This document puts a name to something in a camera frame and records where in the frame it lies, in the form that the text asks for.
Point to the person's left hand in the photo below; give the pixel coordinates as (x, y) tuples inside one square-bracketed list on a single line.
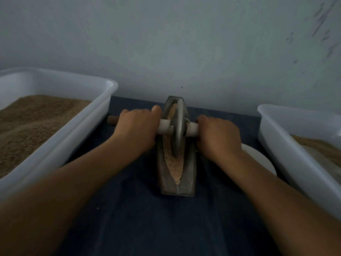
[(136, 128)]

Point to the person's right hand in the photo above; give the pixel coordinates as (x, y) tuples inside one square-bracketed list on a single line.
[(218, 138)]

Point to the boat-shaped metal grinding trough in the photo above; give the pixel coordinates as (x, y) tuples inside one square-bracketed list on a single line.
[(181, 188)]

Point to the large brown grain heap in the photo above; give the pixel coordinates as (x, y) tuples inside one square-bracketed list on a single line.
[(29, 130), (319, 145)]

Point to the person's right forearm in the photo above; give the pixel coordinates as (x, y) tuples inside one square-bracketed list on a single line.
[(285, 208)]

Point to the person's left forearm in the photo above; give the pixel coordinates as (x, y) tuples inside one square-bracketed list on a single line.
[(53, 208)]

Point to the white round plate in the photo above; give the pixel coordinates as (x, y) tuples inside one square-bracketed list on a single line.
[(261, 157)]

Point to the white plastic tub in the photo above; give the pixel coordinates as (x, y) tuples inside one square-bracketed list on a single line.
[(82, 130), (295, 162)]

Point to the dark blue table cloth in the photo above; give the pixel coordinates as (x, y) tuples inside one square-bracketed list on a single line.
[(138, 226)]

